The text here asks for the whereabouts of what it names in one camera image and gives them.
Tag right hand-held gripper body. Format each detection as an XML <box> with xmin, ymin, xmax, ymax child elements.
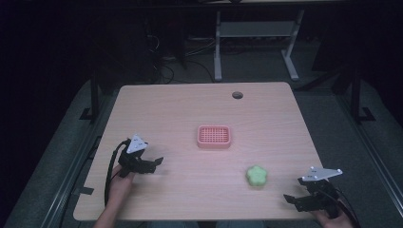
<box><xmin>297</xmin><ymin>166</ymin><xmax>344</xmax><ymax>220</ymax></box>

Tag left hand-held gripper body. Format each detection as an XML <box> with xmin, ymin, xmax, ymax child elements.
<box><xmin>118</xmin><ymin>133</ymin><xmax>156</xmax><ymax>179</ymax></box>

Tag green flower-shaped soap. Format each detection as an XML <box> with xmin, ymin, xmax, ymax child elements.
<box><xmin>245</xmin><ymin>164</ymin><xmax>268</xmax><ymax>187</ymax></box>

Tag pink soap dish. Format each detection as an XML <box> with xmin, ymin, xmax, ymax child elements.
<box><xmin>196</xmin><ymin>124</ymin><xmax>232</xmax><ymax>150</ymax></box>

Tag person's left hand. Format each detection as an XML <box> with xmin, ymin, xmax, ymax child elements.
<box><xmin>108</xmin><ymin>164</ymin><xmax>136</xmax><ymax>205</ymax></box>

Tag person's right hand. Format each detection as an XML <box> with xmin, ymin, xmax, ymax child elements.
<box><xmin>311</xmin><ymin>208</ymin><xmax>357</xmax><ymax>228</ymax></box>

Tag black metal stand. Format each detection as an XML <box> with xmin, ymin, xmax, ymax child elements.
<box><xmin>349</xmin><ymin>61</ymin><xmax>377</xmax><ymax>124</ymax></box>
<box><xmin>79</xmin><ymin>70</ymin><xmax>103</xmax><ymax>122</ymax></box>

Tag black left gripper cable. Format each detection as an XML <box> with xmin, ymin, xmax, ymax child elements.
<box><xmin>104</xmin><ymin>139</ymin><xmax>131</xmax><ymax>207</ymax></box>

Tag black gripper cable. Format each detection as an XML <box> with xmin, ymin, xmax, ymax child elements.
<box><xmin>104</xmin><ymin>139</ymin><xmax>131</xmax><ymax>207</ymax></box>
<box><xmin>334</xmin><ymin>188</ymin><xmax>361</xmax><ymax>228</ymax></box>

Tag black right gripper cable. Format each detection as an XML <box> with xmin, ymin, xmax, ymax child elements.
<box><xmin>334</xmin><ymin>188</ymin><xmax>361</xmax><ymax>228</ymax></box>

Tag cables on floor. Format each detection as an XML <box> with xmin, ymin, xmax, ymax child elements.
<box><xmin>145</xmin><ymin>31</ymin><xmax>220</xmax><ymax>85</ymax></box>

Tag white metal stand frame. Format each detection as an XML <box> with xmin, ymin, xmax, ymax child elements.
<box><xmin>213</xmin><ymin>9</ymin><xmax>306</xmax><ymax>83</ymax></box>

